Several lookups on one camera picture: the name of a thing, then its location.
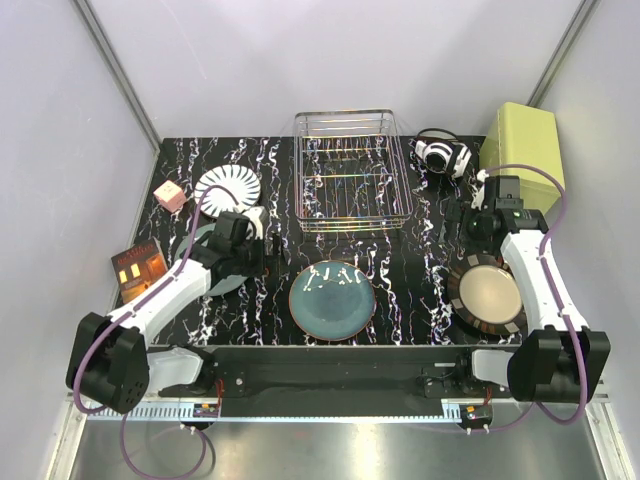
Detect dark book with house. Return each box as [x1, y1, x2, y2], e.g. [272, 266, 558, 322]
[111, 237, 168, 303]

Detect dark teal glazed plate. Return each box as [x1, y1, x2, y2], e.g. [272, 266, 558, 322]
[289, 260, 376, 341]

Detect pink cube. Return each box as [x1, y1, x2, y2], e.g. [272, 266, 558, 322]
[153, 180, 187, 213]

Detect metal wire dish rack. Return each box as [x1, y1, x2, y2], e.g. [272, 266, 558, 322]
[294, 109, 413, 233]

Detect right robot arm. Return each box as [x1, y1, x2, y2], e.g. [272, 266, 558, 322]
[443, 200, 611, 404]

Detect light blue plate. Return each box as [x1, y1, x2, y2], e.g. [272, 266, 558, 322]
[173, 223, 248, 297]

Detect yellow-green box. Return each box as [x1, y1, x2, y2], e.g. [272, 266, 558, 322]
[479, 102, 564, 213]

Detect beige brown rimmed plate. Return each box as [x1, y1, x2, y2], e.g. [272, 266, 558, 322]
[447, 254, 527, 336]

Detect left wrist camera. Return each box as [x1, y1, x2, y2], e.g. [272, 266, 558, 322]
[243, 206, 269, 240]

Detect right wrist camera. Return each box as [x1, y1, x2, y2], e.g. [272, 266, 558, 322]
[472, 170, 524, 212]

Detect white black headphones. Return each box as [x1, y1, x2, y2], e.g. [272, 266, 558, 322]
[414, 128, 474, 179]

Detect white blue striped plate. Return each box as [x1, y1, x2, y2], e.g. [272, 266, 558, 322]
[194, 164, 261, 218]

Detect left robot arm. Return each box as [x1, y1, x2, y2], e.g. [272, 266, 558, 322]
[65, 206, 269, 414]

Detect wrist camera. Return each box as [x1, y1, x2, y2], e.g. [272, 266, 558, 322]
[243, 206, 269, 240]
[472, 170, 524, 212]

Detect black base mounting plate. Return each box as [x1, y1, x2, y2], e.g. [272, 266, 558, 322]
[158, 345, 512, 422]

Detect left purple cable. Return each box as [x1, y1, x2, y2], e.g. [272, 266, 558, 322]
[72, 185, 251, 476]

